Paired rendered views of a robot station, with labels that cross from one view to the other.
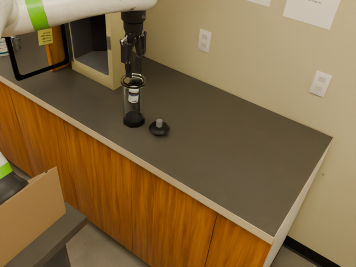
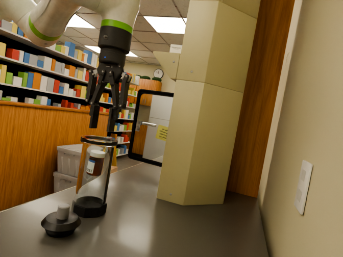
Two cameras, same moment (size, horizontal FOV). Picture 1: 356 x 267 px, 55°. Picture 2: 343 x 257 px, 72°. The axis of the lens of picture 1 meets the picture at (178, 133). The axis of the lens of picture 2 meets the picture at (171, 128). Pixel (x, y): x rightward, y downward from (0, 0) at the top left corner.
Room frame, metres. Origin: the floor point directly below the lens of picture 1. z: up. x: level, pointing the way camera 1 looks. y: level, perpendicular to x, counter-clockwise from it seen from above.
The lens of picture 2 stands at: (1.27, -0.53, 1.27)
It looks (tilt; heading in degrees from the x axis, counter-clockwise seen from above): 3 degrees down; 74
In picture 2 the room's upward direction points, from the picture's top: 10 degrees clockwise
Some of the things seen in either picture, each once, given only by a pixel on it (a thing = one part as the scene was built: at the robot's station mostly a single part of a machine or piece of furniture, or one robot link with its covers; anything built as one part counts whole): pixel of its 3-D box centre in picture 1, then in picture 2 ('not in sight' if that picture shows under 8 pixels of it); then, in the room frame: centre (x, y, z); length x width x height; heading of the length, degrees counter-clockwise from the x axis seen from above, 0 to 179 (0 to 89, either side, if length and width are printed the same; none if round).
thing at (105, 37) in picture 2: (132, 12); (115, 42); (1.27, 0.21, 1.45); 0.12 x 0.09 x 0.06; 58
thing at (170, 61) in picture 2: not in sight; (175, 73); (1.54, 0.52, 1.46); 0.32 x 0.12 x 0.10; 58
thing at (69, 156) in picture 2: not in sight; (83, 159); (1.07, 2.79, 0.49); 0.60 x 0.42 x 0.33; 58
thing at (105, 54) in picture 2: (133, 31); (111, 67); (1.26, 0.21, 1.38); 0.08 x 0.07 x 0.09; 148
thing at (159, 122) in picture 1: (159, 126); (62, 217); (1.21, 0.09, 0.97); 0.09 x 0.09 x 0.07
